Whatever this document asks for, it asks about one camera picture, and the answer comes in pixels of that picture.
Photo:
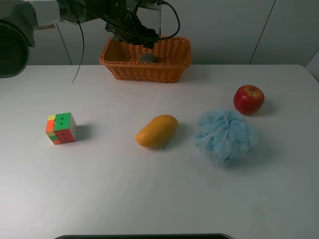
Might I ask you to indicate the orange wicker basket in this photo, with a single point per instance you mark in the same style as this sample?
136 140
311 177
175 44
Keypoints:
173 56

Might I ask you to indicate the red apple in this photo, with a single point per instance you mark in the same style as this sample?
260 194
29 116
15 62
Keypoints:
248 99

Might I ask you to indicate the multicoloured puzzle cube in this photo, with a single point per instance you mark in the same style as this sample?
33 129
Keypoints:
61 128

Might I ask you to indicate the grey round item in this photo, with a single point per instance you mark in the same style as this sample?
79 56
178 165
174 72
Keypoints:
147 58

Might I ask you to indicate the yellow mango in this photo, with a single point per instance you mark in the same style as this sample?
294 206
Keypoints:
158 131

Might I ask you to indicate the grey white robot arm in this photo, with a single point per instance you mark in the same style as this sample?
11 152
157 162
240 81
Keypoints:
20 18

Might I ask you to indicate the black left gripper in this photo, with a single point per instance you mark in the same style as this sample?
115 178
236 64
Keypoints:
125 26

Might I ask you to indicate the blue mesh bath loofah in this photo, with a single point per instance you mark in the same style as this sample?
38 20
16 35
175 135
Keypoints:
224 135

